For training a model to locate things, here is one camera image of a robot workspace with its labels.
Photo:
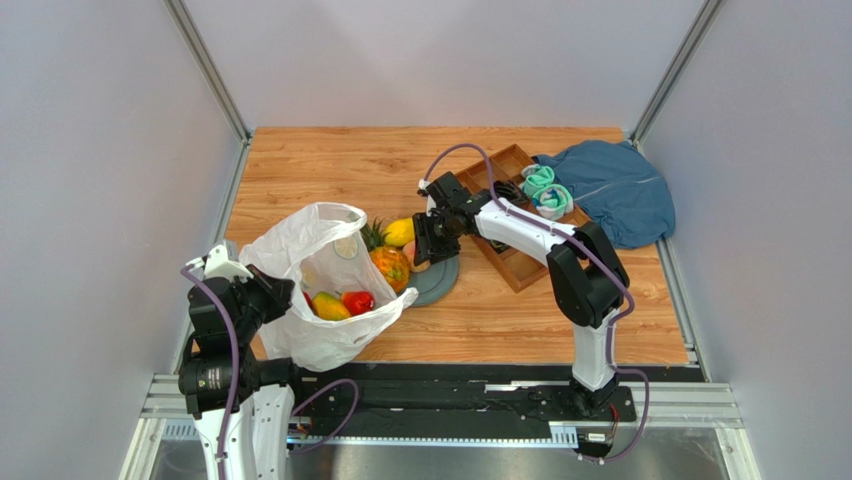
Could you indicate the red bell pepper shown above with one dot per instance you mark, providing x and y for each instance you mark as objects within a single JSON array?
[
  {"x": 358, "y": 302},
  {"x": 308, "y": 301}
]

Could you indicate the blue garment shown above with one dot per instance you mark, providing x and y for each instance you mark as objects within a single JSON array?
[{"x": 618, "y": 188}]

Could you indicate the grey plate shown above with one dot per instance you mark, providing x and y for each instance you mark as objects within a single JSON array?
[{"x": 435, "y": 282}]

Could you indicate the peach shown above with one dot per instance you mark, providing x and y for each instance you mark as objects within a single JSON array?
[{"x": 409, "y": 250}]

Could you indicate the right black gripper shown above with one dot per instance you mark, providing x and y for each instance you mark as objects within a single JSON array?
[{"x": 427, "y": 238}]

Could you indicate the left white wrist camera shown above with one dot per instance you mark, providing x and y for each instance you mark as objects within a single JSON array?
[{"x": 220, "y": 261}]

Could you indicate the right aluminium frame post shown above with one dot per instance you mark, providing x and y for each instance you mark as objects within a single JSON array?
[{"x": 691, "y": 42}]

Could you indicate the aluminium frame post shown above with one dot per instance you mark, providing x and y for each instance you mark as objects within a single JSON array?
[
  {"x": 691, "y": 42},
  {"x": 194, "y": 40}
]

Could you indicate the white plastic bag lemon print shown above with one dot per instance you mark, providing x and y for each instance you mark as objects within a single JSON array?
[{"x": 320, "y": 248}]

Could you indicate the black rolled sock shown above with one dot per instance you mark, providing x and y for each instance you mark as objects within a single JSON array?
[{"x": 511, "y": 192}]

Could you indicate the white teal rolled sock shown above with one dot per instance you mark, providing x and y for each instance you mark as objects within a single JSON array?
[{"x": 553, "y": 202}]

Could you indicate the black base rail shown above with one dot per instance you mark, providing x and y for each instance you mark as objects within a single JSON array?
[{"x": 450, "y": 403}]

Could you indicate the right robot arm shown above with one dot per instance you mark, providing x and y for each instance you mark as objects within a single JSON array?
[{"x": 588, "y": 280}]

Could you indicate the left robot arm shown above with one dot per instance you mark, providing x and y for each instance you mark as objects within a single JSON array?
[{"x": 240, "y": 405}]

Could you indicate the yellow mango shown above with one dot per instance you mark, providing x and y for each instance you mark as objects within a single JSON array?
[{"x": 399, "y": 233}]

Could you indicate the left aluminium frame post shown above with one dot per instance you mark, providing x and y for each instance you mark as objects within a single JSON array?
[{"x": 194, "y": 40}]

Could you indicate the yellow green papaya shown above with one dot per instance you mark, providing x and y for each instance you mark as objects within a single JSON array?
[{"x": 328, "y": 307}]

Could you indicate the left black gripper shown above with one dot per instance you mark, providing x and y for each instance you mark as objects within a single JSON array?
[{"x": 276, "y": 290}]

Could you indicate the wooden compartment tray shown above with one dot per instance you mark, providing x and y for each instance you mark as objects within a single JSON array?
[{"x": 518, "y": 269}]

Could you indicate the mint green rolled sock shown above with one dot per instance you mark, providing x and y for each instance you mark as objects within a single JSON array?
[{"x": 535, "y": 178}]

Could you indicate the pineapple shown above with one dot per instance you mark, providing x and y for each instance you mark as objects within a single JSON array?
[{"x": 390, "y": 261}]

